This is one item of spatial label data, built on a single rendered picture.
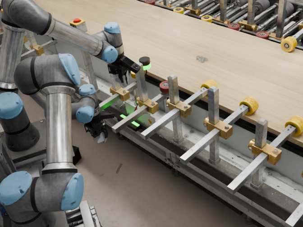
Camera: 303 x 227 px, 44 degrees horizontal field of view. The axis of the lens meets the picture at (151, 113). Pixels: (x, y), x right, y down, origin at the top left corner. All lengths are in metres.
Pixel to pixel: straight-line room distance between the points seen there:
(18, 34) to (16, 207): 0.74
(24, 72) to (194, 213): 1.66
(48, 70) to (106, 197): 1.64
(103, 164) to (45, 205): 1.81
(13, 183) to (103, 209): 1.52
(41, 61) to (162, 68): 1.12
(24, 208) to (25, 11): 0.73
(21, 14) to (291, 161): 1.38
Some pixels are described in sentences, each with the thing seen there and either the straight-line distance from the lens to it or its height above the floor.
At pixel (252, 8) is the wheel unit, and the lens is 2.78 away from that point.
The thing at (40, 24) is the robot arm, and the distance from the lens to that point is 1.56.
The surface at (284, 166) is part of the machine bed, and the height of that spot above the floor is 0.68.
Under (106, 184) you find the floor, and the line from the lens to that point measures 2.90.
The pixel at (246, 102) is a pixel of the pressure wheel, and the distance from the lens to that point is 1.90.
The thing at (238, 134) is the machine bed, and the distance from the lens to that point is 2.07.
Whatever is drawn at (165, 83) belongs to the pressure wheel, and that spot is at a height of 0.90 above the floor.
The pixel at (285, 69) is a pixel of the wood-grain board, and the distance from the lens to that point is 2.30.
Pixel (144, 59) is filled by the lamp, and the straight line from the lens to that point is 2.02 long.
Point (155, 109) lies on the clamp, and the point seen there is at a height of 0.84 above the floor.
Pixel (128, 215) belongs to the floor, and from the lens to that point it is 2.69.
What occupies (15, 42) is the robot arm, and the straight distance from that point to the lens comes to 1.70.
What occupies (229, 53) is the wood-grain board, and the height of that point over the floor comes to 0.90.
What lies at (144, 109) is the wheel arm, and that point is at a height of 0.86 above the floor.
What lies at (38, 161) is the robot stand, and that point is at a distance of 1.82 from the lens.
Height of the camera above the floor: 2.14
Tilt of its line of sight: 39 degrees down
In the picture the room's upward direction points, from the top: 9 degrees counter-clockwise
